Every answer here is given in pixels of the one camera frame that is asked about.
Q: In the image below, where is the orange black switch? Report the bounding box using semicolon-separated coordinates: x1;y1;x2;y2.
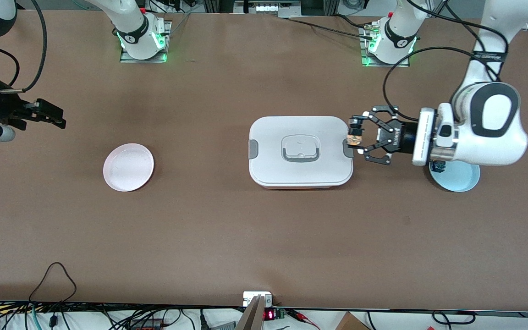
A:
347;116;368;150

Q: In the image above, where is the light blue round plate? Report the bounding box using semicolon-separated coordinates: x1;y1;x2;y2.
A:
429;160;481;193

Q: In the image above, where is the pink round plate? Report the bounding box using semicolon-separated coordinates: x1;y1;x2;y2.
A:
103;143;155;192

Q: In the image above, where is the silver device with lights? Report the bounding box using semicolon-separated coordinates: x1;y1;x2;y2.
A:
234;0;302;17

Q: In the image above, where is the brown cardboard piece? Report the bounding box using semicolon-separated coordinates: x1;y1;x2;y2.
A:
335;312;371;330

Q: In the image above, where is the red clip lead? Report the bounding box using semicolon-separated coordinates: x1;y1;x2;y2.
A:
286;309;320;330

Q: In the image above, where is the grey metal bar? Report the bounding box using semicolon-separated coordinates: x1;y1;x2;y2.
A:
236;295;265;330

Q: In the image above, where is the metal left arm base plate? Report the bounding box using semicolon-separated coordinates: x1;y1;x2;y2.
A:
361;25;410;68

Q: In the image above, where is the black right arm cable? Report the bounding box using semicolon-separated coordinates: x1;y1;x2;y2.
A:
0;0;47;94

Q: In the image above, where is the white lunch box grey handle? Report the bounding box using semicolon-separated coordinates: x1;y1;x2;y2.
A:
248;115;354;190

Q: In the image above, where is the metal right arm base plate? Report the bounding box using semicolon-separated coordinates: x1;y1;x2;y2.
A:
120;19;172;63

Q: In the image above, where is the black cable to base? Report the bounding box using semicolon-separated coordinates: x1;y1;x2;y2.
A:
282;15;375;38

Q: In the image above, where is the thin grey wire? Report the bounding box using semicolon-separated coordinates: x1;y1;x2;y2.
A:
168;13;192;36

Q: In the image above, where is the thin black looped cable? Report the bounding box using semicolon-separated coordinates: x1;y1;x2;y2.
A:
29;262;77;303

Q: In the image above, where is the black cable loop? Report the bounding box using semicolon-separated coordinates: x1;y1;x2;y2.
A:
431;310;476;325

